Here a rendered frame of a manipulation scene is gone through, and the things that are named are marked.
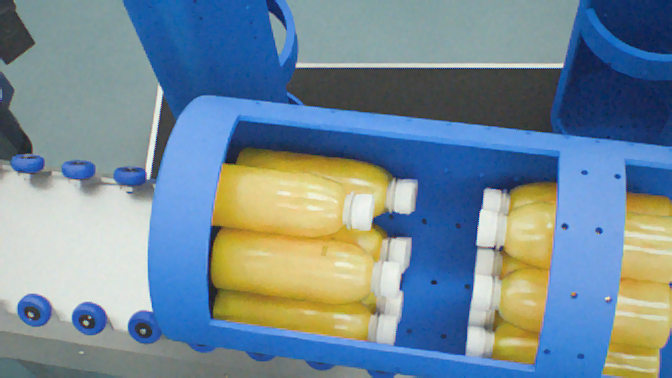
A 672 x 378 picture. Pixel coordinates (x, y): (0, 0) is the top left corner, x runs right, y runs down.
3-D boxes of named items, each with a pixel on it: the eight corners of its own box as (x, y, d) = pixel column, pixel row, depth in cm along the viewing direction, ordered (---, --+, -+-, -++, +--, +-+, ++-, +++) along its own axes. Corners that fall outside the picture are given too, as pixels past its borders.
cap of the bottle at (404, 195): (392, 213, 106) (408, 215, 106) (396, 178, 106) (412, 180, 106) (395, 212, 110) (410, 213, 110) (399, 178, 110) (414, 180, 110)
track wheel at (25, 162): (18, 164, 132) (18, 150, 132) (49, 168, 132) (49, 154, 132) (5, 171, 128) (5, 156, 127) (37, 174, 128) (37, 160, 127)
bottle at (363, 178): (228, 207, 107) (391, 228, 104) (236, 145, 107) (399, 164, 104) (243, 205, 114) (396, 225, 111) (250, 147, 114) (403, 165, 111)
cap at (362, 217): (352, 204, 99) (369, 206, 99) (358, 186, 103) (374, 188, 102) (350, 235, 101) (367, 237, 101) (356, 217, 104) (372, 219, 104)
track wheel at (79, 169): (93, 180, 127) (94, 165, 127) (59, 178, 126) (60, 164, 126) (96, 173, 132) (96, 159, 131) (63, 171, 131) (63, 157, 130)
